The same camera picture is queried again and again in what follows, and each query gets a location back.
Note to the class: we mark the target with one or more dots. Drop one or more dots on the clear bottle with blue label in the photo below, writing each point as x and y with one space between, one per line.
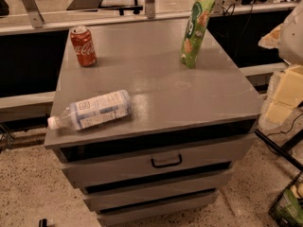
92 111

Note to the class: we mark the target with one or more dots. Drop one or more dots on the black drawer handle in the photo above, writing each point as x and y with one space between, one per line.
175 161

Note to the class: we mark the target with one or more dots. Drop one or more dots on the grey drawer cabinet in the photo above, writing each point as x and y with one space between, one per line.
207 114

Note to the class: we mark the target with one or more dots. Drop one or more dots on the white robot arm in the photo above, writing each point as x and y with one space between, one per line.
291 38

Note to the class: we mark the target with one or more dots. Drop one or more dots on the metal railing bracket middle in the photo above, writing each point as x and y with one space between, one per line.
150 8

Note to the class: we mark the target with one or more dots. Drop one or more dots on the black metal stand leg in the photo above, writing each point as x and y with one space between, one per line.
279 150

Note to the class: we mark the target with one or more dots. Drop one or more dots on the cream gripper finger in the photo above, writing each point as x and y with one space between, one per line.
287 96

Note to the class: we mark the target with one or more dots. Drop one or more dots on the metal railing bracket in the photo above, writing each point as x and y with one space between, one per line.
33 13
150 8

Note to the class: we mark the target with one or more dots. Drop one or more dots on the green bag in basket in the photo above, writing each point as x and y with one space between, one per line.
288 210

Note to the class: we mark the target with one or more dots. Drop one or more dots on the black wire basket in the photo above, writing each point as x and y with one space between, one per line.
296 187

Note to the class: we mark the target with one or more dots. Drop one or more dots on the green rice chip bag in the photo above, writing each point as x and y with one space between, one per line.
195 31

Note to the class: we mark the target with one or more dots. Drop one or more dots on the red cola can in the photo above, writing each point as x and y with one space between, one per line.
81 39

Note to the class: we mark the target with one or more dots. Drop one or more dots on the metal railing bracket left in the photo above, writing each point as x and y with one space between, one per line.
33 13

